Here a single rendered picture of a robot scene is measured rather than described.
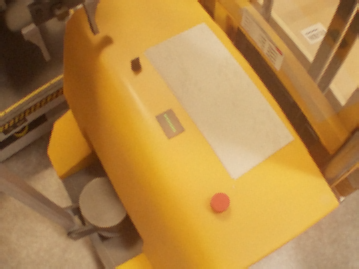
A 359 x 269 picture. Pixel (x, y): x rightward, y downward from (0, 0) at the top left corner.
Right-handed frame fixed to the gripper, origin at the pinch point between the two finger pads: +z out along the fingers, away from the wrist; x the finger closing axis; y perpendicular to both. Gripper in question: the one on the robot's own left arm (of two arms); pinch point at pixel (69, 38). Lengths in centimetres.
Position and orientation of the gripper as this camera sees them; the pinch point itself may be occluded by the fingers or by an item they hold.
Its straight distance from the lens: 95.7
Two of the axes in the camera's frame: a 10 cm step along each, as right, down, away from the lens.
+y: 4.8, 5.5, -6.8
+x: 8.5, -4.7, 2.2
